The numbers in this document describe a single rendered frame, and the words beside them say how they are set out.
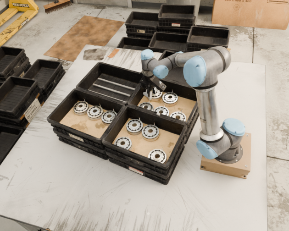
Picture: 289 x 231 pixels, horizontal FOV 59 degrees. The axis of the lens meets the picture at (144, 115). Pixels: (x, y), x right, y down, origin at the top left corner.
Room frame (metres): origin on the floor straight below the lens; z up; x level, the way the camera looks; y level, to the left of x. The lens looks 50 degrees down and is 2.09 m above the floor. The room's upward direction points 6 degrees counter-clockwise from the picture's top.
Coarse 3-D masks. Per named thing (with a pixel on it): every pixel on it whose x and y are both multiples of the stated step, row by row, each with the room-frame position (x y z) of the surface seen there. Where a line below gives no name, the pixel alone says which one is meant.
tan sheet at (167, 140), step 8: (128, 120) 1.03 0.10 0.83; (120, 136) 0.92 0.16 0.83; (128, 136) 0.91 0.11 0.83; (136, 136) 0.90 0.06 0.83; (160, 136) 0.88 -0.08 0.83; (168, 136) 0.88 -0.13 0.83; (176, 136) 0.87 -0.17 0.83; (136, 144) 0.84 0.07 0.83; (144, 144) 0.84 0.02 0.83; (152, 144) 0.83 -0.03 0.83; (160, 144) 0.83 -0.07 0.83; (168, 144) 0.82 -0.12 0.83; (136, 152) 0.79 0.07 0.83; (144, 152) 0.79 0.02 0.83; (168, 152) 0.77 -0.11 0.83
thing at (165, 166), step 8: (144, 112) 1.00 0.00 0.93; (168, 120) 0.92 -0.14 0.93; (112, 128) 0.91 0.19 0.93; (184, 128) 0.85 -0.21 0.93; (104, 136) 0.86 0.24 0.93; (104, 144) 0.81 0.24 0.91; (112, 144) 0.80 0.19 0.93; (176, 144) 0.75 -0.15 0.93; (128, 152) 0.73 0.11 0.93; (144, 160) 0.68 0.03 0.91; (168, 160) 0.66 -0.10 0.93
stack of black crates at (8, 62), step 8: (0, 48) 2.41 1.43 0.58; (8, 48) 2.39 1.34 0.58; (16, 48) 2.36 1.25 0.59; (0, 56) 2.36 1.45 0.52; (8, 56) 2.38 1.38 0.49; (16, 56) 2.21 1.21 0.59; (24, 56) 2.30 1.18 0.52; (0, 64) 2.26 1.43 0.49; (8, 64) 2.25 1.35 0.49; (16, 64) 2.17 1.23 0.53; (24, 64) 2.24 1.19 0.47; (0, 72) 1.98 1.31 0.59; (8, 72) 2.05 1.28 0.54; (16, 72) 2.11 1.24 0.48; (24, 72) 2.20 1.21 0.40; (0, 80) 2.00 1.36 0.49
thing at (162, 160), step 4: (152, 152) 0.76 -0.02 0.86; (156, 152) 0.76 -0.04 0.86; (160, 152) 0.75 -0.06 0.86; (164, 152) 0.75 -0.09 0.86; (148, 156) 0.74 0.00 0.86; (152, 156) 0.73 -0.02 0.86; (164, 156) 0.73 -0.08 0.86; (156, 160) 0.70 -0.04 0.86; (160, 160) 0.70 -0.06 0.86; (164, 160) 0.70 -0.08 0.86
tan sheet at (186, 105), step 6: (144, 96) 1.23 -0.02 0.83; (162, 96) 1.21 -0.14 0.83; (150, 102) 1.17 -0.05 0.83; (156, 102) 1.16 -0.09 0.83; (180, 102) 1.14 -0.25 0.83; (186, 102) 1.13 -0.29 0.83; (192, 102) 1.13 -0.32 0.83; (168, 108) 1.10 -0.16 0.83; (174, 108) 1.09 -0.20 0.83; (180, 108) 1.09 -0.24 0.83; (186, 108) 1.08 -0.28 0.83; (192, 108) 1.07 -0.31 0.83; (186, 114) 1.03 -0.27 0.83; (186, 120) 0.98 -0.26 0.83
